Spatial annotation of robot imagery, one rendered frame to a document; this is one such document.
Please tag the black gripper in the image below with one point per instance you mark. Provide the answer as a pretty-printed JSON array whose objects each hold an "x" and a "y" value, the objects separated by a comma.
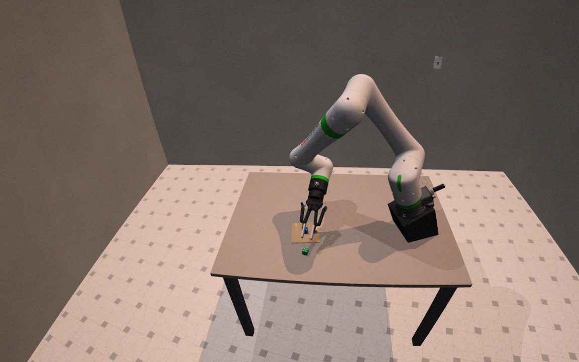
[{"x": 314, "y": 202}]

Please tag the orange mat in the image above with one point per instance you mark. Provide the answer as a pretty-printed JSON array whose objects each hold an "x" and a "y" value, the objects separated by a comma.
[{"x": 297, "y": 230}]

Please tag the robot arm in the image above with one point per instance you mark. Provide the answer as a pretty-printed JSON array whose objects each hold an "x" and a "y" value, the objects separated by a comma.
[{"x": 361, "y": 96}]

